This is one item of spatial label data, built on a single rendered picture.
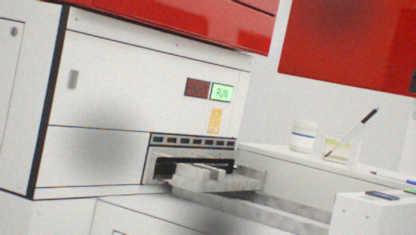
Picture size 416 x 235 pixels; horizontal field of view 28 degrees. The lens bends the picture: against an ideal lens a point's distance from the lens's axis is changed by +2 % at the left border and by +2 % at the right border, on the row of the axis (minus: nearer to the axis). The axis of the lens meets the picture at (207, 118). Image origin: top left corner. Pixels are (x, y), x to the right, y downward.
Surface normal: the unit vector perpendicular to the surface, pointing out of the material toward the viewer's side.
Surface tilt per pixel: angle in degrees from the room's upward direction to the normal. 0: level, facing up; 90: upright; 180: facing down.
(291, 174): 90
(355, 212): 90
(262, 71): 90
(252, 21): 90
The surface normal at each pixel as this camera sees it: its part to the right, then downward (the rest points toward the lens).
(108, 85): 0.84, 0.20
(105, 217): -0.50, -0.06
